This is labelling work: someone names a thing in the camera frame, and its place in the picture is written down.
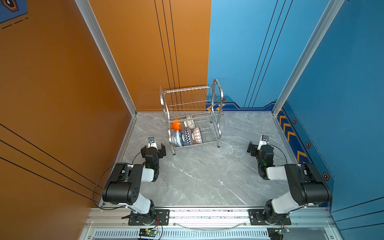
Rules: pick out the blue white floral bowl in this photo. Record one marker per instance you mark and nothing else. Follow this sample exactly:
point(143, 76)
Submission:
point(178, 139)

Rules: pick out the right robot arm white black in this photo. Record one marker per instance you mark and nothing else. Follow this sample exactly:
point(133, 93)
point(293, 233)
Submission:
point(306, 185)

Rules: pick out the small right circuit board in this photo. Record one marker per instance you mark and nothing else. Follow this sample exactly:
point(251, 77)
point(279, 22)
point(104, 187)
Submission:
point(282, 231)

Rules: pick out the green circuit board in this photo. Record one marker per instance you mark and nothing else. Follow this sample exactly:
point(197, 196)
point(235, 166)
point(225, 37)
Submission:
point(148, 234)

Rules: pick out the aluminium front rail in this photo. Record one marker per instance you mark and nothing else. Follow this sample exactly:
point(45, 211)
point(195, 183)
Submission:
point(212, 223)

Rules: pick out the dark blue patterned bowl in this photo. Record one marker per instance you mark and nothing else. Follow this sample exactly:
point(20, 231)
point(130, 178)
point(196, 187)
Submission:
point(197, 137)

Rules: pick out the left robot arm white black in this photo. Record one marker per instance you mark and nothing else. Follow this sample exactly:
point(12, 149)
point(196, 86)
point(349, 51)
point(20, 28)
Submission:
point(123, 185)

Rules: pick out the steel two-tier dish rack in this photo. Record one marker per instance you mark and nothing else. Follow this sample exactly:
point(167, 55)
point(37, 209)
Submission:
point(203, 104)

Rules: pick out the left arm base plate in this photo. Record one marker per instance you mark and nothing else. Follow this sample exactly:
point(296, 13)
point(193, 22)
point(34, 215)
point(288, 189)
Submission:
point(156, 216)

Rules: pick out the white brown patterned bowl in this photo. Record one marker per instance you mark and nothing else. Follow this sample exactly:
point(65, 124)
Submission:
point(189, 123)

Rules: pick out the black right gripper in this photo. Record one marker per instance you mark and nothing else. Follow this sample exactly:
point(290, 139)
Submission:
point(254, 149)

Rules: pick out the red patterned ceramic bowl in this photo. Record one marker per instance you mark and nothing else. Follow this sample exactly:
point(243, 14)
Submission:
point(187, 138)

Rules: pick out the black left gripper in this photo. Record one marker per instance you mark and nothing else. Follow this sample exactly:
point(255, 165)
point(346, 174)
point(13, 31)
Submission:
point(161, 152)

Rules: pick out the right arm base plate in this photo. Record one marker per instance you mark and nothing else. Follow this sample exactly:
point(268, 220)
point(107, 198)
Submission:
point(258, 217)

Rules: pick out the orange plastic bowl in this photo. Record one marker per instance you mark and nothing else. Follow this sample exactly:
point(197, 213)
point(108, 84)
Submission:
point(176, 125)

